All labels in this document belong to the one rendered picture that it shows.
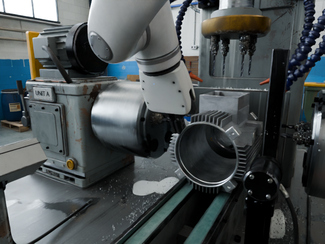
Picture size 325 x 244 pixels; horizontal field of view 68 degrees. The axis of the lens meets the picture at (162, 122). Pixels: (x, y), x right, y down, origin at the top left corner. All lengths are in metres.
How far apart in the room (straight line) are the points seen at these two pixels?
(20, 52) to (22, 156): 6.09
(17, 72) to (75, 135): 5.66
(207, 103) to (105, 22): 0.37
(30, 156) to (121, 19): 0.30
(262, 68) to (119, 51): 0.63
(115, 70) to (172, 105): 7.17
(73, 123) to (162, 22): 0.54
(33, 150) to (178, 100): 0.29
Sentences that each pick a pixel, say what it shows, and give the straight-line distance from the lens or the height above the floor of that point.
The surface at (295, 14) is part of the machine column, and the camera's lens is 0.89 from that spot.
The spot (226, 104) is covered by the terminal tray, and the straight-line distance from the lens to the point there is 0.61.
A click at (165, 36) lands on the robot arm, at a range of 0.42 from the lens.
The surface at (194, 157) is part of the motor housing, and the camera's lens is 0.68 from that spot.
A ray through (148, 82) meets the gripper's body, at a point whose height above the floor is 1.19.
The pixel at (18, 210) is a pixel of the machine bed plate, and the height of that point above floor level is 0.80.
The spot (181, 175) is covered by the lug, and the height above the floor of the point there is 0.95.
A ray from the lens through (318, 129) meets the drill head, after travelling 0.57.
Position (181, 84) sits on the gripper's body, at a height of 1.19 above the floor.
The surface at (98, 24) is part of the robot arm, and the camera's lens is 0.35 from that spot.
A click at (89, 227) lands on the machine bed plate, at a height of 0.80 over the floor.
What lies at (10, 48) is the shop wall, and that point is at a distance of 6.45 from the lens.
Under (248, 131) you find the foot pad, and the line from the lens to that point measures 0.57.
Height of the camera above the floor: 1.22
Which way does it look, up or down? 13 degrees down
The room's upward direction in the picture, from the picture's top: straight up
